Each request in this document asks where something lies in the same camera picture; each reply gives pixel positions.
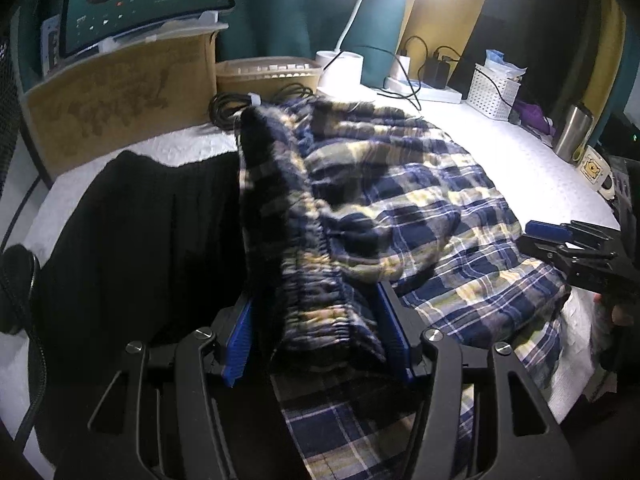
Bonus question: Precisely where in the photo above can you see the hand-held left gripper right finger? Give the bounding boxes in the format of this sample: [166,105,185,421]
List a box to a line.
[377,280,576,480]

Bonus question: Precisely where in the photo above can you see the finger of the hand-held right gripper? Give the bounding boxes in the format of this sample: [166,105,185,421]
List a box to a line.
[515,236,617,272]
[525,220,621,249]

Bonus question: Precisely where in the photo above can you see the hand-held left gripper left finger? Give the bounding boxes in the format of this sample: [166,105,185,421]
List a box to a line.
[55,295,253,480]

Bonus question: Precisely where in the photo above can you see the blue yellow plaid pants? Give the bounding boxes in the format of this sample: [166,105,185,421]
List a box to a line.
[235,97,573,480]

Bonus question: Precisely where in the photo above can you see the person's right hand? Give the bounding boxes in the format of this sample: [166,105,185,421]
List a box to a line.
[597,294,640,341]

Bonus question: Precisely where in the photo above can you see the white cartoon mug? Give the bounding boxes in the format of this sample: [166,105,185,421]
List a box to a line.
[575,146,618,201]

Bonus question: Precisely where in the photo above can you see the steel tumbler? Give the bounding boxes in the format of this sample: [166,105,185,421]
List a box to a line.
[552,102,595,163]

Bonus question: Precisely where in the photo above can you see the purple cloth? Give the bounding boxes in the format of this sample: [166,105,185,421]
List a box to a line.
[512,99,556,136]

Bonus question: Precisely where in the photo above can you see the white plastic basket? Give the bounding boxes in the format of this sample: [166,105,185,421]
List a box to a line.
[466,62,521,122]

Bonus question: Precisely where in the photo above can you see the black garment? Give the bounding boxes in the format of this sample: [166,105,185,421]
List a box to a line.
[37,150,251,471]

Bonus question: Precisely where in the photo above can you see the blue plastic bag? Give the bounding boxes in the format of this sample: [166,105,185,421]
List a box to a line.
[484,49,528,78]

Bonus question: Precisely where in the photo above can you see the white power strip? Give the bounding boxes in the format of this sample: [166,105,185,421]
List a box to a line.
[385,76,463,105]

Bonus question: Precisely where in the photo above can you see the black charger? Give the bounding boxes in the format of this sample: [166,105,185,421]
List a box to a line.
[424,57,451,88]

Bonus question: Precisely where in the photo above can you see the dark glass window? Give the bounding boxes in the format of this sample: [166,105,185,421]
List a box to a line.
[450,0,606,106]

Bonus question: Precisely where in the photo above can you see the white desk lamp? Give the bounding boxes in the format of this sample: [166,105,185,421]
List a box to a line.
[315,0,463,100]

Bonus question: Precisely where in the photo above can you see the beige plastic tray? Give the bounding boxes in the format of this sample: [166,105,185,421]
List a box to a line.
[215,57,323,106]

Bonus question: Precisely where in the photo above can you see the cardboard box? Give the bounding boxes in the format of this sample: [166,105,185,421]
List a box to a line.
[24,30,221,188]

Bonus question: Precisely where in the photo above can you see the teal curtain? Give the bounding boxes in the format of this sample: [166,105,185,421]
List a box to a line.
[215,0,416,91]

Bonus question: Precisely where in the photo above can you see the coiled black cable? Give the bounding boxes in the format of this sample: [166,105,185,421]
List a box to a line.
[209,85,316,128]

